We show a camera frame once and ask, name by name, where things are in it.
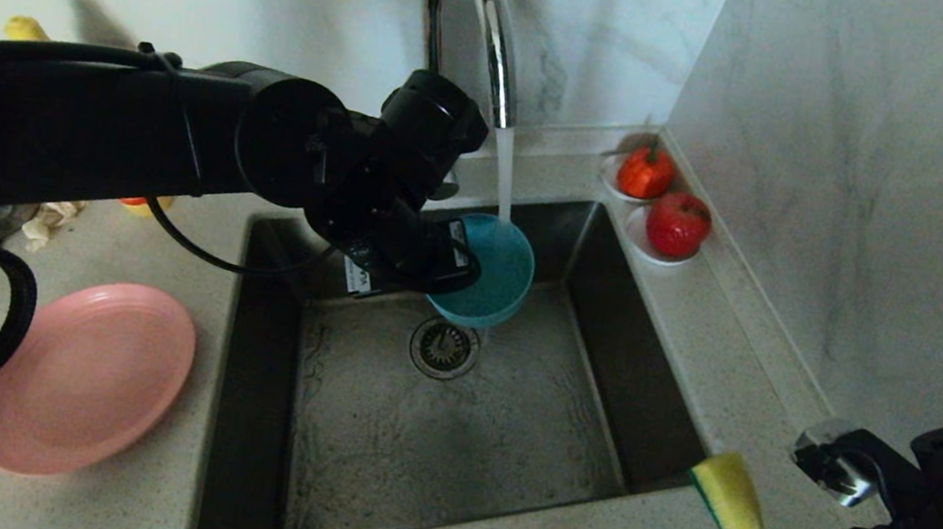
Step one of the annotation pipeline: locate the stainless steel sink basin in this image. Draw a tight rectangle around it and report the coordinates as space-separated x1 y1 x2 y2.
193 152 750 529

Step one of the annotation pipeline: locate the pink plate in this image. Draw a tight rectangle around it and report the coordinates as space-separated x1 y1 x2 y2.
0 265 204 497

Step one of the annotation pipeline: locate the round metal drain strainer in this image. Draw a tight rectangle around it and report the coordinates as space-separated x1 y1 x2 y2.
406 312 484 385

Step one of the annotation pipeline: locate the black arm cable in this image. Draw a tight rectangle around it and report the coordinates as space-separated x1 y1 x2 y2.
0 23 363 455

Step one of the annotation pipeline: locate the yellow capped dish soap bottle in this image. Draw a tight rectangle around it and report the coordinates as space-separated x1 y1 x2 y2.
0 13 196 223

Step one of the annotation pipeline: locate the red apple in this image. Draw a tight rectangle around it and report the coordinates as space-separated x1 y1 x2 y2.
641 187 715 263

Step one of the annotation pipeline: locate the clear running water stream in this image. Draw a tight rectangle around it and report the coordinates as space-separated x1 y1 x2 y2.
482 125 525 225

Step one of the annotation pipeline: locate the chrome gooseneck faucet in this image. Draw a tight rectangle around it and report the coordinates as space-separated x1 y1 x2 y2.
392 0 535 211

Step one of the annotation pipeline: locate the yellow green sponge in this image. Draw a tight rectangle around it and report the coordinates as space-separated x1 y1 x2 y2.
682 445 789 529

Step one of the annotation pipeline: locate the teal bowl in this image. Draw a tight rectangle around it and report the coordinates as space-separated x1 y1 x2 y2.
424 207 542 336

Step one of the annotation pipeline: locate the crumpled beige tissue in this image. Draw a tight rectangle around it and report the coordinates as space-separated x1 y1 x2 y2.
20 193 88 259

